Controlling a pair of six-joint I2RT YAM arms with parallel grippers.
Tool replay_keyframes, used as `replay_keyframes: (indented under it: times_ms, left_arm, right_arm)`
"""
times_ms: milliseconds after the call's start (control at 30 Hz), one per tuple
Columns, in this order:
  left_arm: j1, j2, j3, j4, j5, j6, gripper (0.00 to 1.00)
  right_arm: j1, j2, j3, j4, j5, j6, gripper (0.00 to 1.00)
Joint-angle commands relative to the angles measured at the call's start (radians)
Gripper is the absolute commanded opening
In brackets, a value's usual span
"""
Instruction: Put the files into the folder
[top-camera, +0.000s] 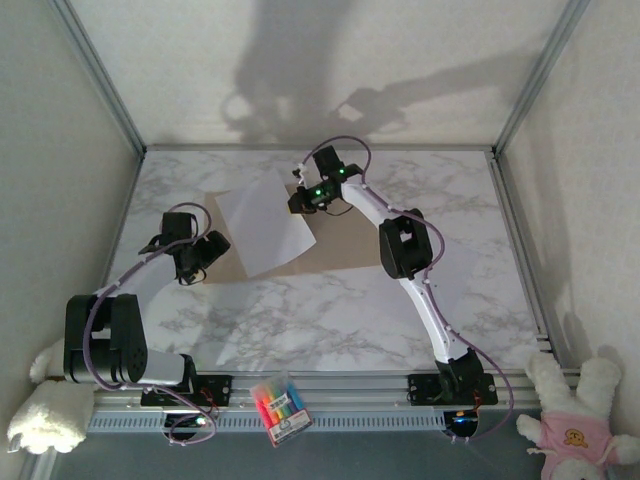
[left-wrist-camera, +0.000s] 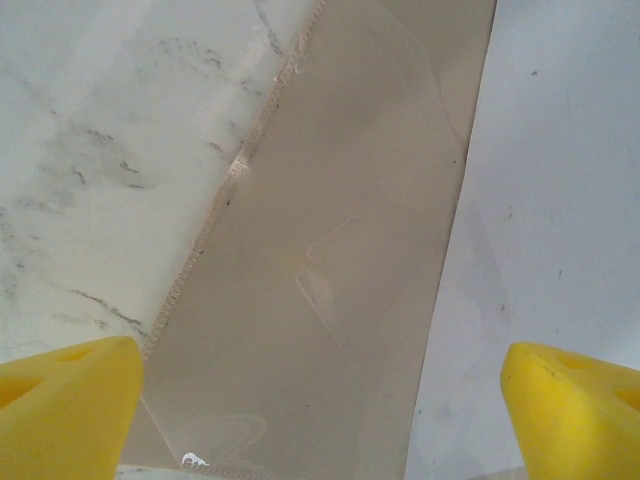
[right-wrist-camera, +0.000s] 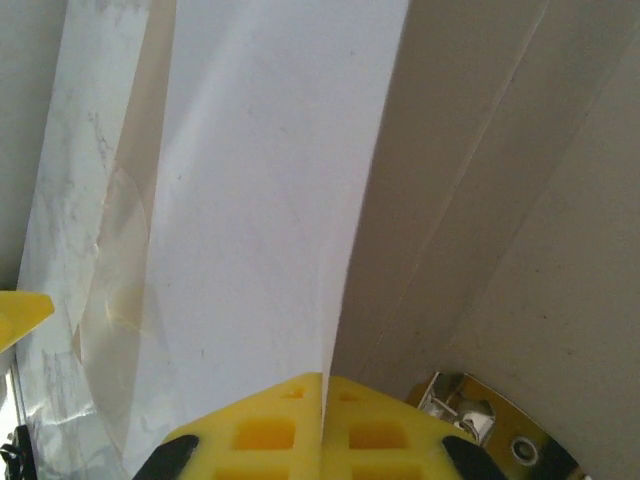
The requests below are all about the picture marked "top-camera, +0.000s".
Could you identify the brown cardboard folder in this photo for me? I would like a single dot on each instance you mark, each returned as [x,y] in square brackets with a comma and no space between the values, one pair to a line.
[345,245]

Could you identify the pack of coloured highlighters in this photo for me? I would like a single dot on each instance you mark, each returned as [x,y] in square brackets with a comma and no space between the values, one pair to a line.
[280,405]

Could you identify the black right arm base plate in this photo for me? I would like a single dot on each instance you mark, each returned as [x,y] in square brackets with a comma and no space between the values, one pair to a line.
[420,390]

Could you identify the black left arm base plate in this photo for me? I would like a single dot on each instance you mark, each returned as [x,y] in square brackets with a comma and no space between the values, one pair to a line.
[220,387]

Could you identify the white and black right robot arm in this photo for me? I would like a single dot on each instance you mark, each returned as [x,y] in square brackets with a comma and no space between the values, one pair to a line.
[365,200]

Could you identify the white plush rabbit pink shirt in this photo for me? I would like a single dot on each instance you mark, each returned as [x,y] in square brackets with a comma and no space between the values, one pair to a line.
[570,440]

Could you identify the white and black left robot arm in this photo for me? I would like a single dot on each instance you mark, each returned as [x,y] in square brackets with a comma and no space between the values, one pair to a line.
[165,369]

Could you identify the white plush dog toy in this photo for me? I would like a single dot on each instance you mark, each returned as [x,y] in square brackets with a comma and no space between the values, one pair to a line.
[50,415]

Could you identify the wide aluminium base rail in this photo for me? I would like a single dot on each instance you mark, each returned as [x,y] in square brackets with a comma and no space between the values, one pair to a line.
[350,395]

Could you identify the aluminium frame post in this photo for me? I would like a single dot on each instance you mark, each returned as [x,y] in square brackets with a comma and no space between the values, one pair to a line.
[100,80]
[542,75]

